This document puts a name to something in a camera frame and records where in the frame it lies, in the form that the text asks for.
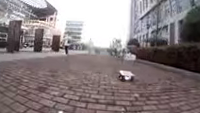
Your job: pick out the bare small tree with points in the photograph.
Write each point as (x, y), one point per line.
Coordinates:
(115, 47)

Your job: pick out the small white robot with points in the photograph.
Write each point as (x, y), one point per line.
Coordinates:
(126, 75)

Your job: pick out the red brick path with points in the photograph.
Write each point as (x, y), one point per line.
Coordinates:
(86, 88)

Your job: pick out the person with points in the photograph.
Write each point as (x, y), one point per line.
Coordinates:
(66, 45)

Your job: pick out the white multi-storey building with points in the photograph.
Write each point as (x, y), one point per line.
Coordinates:
(74, 31)

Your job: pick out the tall grey building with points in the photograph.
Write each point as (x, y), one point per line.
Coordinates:
(157, 16)

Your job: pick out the dark trimmed hedge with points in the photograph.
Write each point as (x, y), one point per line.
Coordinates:
(178, 55)

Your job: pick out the glass roofed building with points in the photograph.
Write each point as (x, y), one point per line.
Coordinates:
(20, 11)

